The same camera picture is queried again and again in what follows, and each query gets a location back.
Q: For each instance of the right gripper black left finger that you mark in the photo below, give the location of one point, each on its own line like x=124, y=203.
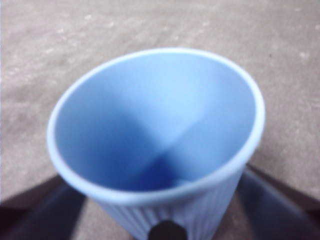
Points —
x=42, y=215

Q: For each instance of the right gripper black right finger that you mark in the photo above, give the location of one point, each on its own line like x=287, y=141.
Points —
x=280, y=212

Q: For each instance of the blue ribbed plastic cup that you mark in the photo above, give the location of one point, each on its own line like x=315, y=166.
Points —
x=150, y=112

